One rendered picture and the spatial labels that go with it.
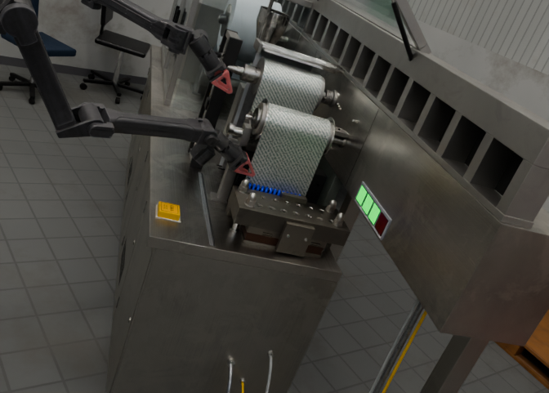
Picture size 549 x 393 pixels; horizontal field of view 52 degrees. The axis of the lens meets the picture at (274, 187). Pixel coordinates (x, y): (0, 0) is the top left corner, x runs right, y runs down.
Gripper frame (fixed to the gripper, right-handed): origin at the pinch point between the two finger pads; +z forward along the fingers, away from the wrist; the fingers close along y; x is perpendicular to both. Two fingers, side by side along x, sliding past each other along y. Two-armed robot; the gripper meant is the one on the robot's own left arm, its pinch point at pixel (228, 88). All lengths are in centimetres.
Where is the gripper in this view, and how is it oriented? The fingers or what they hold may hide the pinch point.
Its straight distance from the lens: 193.8
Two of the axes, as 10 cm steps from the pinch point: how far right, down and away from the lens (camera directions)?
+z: 5.0, 7.3, 4.7
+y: 1.9, 4.4, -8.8
